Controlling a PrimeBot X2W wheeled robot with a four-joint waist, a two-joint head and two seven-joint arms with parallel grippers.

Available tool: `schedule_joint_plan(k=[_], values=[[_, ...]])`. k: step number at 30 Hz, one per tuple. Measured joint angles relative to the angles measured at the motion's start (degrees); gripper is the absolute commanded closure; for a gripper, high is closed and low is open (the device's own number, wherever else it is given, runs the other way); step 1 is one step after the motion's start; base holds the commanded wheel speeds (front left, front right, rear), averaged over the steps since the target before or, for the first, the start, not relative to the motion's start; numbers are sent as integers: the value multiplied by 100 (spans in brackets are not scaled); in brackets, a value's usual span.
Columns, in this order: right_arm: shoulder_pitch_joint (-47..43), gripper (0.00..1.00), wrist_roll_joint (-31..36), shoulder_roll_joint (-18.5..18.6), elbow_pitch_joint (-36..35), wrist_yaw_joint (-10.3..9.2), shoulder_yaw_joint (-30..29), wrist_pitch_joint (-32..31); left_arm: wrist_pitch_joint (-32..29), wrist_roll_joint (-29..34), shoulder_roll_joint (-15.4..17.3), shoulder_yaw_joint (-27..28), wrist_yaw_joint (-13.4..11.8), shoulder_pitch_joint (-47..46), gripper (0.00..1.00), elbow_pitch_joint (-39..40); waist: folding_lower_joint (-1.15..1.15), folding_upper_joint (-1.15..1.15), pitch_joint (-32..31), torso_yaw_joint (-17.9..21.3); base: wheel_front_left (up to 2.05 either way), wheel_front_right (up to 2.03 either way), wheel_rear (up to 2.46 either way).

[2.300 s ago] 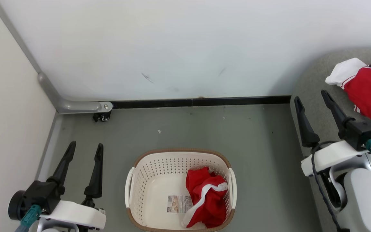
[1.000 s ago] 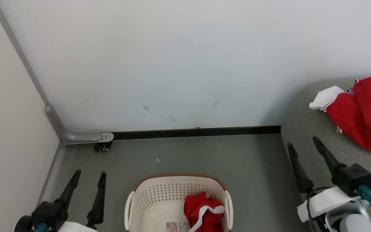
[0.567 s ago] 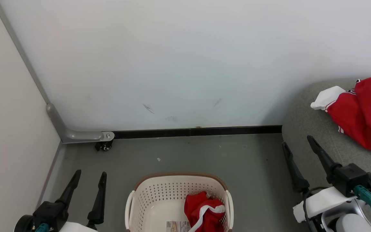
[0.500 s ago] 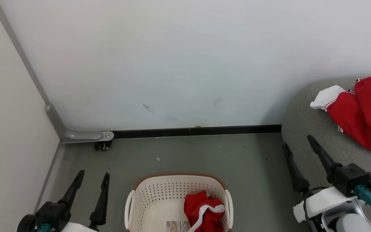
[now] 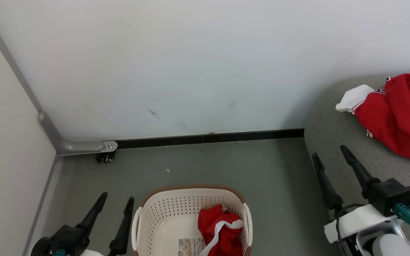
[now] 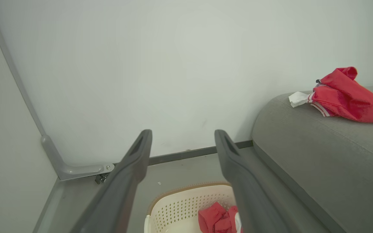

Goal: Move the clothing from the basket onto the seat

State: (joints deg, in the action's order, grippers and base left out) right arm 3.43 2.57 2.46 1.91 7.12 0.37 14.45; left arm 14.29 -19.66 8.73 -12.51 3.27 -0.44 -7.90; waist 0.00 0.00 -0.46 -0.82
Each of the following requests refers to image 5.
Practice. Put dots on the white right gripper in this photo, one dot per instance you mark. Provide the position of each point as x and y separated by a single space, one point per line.
358 220

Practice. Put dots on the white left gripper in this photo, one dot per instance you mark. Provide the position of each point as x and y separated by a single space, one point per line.
91 253

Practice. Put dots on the red jersey with white sleeve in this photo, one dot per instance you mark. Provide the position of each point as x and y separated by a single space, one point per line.
400 117

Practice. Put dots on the red garment with white band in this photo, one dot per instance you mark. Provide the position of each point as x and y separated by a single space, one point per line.
215 227

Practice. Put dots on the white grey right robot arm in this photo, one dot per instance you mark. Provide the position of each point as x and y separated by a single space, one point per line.
390 245

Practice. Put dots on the grey fabric sofa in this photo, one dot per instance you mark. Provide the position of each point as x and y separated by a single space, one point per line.
333 142

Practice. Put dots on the cream perforated laundry basket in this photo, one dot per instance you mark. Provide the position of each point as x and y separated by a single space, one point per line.
169 217

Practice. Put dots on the black caster wheel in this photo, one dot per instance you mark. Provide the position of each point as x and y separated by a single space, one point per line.
107 157

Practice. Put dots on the printed paper label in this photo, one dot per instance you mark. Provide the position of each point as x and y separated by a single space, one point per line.
190 247

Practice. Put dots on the black baseboard strip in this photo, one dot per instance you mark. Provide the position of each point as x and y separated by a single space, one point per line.
208 138

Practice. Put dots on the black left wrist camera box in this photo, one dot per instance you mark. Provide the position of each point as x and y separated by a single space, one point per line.
68 240

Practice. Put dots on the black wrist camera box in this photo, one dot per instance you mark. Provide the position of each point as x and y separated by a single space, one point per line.
68 240
390 193

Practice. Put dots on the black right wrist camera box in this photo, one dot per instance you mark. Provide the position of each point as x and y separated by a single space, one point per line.
390 193

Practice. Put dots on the grey metal partition frame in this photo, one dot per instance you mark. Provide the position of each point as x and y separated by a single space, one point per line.
73 146

